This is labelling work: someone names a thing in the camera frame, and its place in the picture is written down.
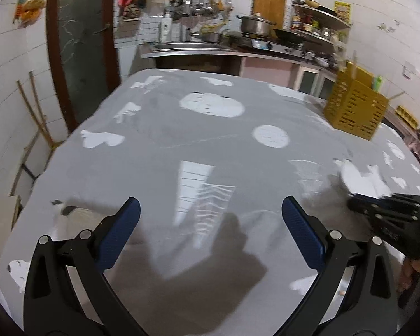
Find steel cooking pot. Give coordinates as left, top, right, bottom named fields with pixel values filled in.
left=237, top=13, right=276, bottom=38

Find person's right hand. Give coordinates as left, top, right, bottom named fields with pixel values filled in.
left=397, top=257, right=420, bottom=293

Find wire wall grid rack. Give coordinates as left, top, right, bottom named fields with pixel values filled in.
left=114, top=0, right=233, bottom=49

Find green plastic utensil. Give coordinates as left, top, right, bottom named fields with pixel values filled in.
left=372, top=75, right=384, bottom=93

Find corner metal shelf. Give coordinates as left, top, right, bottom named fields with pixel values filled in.
left=290, top=0, right=352, bottom=71

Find gas stove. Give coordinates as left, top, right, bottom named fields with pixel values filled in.
left=229, top=36, right=316, bottom=61

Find grey patterned tablecloth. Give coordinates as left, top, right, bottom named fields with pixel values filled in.
left=0, top=69, right=420, bottom=335

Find yellow perforated utensil holder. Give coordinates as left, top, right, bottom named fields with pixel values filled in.
left=323, top=62, right=389, bottom=140

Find white detergent bottle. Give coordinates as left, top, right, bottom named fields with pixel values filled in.
left=158, top=11, right=173, bottom=43

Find yellow egg tray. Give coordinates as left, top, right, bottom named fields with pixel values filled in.
left=395, top=106, right=419, bottom=130

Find wooden cutting board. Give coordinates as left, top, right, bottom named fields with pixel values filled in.
left=252, top=0, right=287, bottom=29

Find long diagonal wooden chopstick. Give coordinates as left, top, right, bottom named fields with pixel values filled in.
left=388, top=91, right=406, bottom=102

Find white wall socket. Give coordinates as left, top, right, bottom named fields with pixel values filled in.
left=402, top=62, right=416, bottom=80

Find kitchen counter with cabinets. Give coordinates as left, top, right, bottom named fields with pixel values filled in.
left=130, top=42, right=336, bottom=99

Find wooden sticks against wall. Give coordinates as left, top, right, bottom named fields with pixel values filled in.
left=16, top=71, right=63, bottom=151

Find dark glass door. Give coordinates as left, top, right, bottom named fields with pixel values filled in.
left=46, top=0, right=121, bottom=132

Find black wok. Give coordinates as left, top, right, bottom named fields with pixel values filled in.
left=274, top=28, right=304, bottom=46

